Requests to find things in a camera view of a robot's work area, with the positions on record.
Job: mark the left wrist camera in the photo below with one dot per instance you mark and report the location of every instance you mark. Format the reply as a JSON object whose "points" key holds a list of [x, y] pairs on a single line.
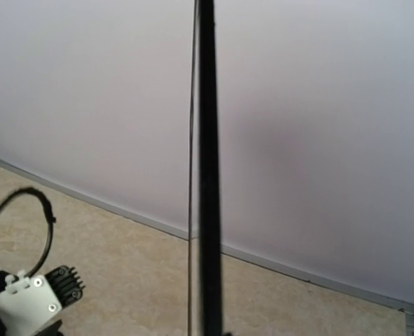
{"points": [[29, 304]]}

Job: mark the white whiteboard black frame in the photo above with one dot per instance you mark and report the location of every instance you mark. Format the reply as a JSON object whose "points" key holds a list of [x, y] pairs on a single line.
{"points": [[205, 299]]}

